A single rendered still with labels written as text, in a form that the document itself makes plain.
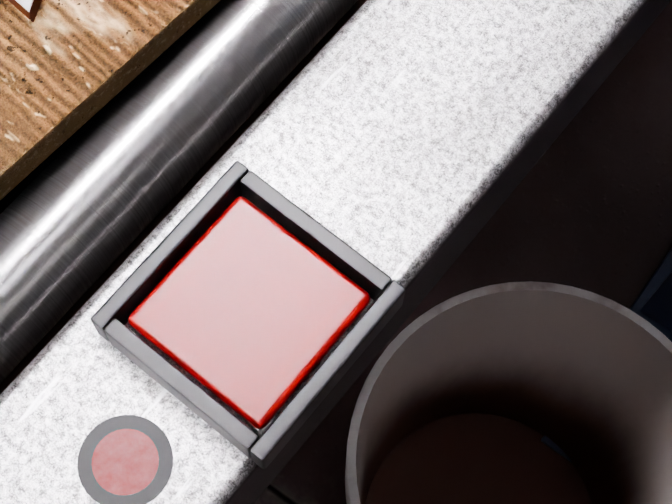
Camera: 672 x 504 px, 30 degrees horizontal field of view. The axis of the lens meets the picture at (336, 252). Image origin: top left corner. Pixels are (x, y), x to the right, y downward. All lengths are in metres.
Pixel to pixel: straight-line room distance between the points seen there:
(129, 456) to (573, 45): 0.22
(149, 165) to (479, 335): 0.69
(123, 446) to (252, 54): 0.15
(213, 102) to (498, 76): 0.11
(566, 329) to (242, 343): 0.71
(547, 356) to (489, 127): 0.72
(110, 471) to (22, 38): 0.16
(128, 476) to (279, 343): 0.07
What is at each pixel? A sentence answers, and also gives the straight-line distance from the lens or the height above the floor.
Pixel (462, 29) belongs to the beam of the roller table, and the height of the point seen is 0.91.
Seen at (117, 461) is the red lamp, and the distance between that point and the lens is 0.43.
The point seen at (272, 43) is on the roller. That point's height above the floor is 0.91.
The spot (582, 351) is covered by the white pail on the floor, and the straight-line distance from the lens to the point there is 1.14.
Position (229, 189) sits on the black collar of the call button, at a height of 0.93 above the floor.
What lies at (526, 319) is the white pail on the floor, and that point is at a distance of 1.10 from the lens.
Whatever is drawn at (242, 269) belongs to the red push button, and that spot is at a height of 0.93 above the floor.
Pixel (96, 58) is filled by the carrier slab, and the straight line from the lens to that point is 0.46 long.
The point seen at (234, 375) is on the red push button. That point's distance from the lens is 0.42.
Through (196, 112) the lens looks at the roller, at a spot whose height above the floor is 0.92.
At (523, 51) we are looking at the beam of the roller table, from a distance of 0.49.
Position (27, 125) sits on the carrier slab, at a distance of 0.45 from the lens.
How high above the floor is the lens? 1.33
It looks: 70 degrees down
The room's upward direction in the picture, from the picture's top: 3 degrees clockwise
